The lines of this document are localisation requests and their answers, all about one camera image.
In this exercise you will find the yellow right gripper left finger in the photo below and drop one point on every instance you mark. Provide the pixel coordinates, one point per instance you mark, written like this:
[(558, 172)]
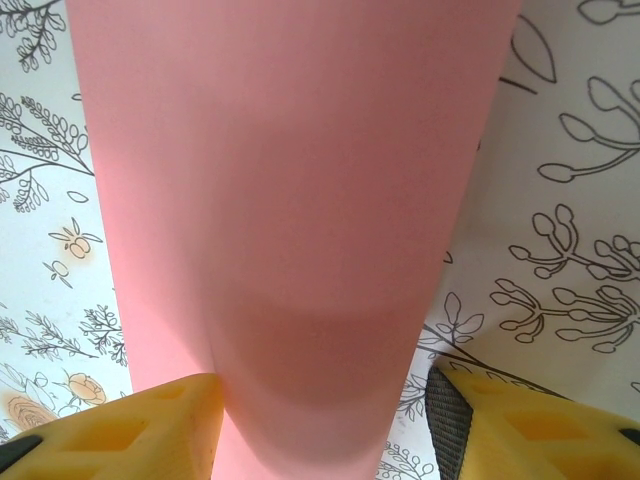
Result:
[(125, 440)]

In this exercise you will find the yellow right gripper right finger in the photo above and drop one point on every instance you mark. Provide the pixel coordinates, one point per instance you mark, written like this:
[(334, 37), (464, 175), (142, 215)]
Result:
[(525, 435)]

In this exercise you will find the pink cloth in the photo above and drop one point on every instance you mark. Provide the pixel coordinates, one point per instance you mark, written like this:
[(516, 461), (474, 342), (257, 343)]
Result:
[(300, 200)]

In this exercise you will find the floral patterned table cover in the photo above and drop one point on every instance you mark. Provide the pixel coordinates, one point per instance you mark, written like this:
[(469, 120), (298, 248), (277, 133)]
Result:
[(550, 200)]

